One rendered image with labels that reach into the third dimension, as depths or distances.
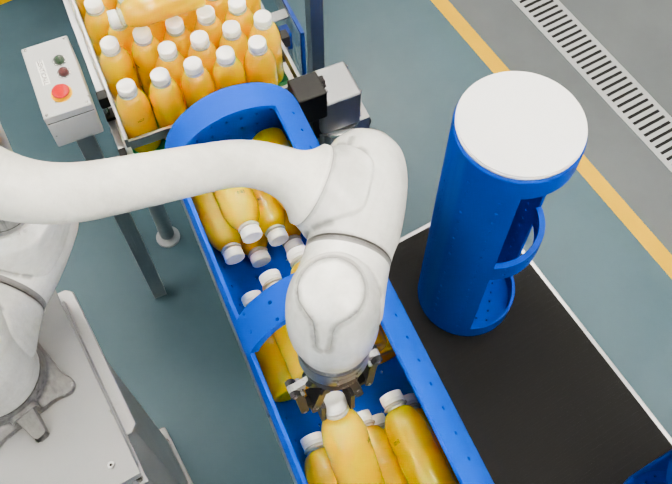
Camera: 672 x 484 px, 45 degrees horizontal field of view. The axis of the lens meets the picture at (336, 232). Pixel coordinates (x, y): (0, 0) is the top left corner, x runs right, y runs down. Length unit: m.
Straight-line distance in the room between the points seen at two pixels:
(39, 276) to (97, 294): 1.40
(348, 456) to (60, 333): 0.58
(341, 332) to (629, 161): 2.34
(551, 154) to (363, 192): 0.87
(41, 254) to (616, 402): 1.71
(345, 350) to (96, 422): 0.69
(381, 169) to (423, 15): 2.43
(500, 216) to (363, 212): 0.93
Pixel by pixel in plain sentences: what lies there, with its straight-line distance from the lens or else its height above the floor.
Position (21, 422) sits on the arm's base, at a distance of 1.46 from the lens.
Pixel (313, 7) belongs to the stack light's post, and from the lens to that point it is 2.15.
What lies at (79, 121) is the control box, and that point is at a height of 1.06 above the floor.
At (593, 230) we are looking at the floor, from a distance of 2.89.
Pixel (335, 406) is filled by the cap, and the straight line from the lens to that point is 1.22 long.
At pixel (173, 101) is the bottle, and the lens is 1.78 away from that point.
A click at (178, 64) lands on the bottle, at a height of 1.07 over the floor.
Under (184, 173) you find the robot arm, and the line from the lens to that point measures 0.87.
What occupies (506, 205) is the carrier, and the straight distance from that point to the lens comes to 1.77.
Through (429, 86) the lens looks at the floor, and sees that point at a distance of 3.12.
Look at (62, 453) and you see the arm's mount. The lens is 1.46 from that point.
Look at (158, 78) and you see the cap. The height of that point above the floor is 1.10.
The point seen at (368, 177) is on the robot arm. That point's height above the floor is 1.65.
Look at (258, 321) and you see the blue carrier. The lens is 1.35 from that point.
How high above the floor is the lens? 2.43
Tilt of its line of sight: 62 degrees down
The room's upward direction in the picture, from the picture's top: straight up
